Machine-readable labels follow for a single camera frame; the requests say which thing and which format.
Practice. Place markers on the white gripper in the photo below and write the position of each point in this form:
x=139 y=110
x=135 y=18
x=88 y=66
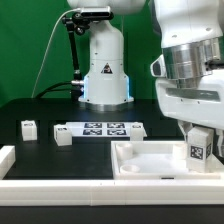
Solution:
x=202 y=106

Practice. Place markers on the white square tabletop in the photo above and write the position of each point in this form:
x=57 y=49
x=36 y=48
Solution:
x=157 y=160

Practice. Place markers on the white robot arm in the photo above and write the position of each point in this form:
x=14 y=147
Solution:
x=189 y=73

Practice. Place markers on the white U-shaped fence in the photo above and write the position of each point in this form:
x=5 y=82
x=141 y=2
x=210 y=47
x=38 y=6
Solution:
x=103 y=192

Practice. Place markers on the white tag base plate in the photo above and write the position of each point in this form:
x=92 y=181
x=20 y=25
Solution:
x=102 y=129

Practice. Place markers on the black camera on mount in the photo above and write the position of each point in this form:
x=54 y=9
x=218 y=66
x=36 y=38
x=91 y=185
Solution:
x=94 y=13

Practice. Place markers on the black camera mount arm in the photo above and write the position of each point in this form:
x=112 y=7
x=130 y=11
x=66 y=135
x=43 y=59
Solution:
x=77 y=88

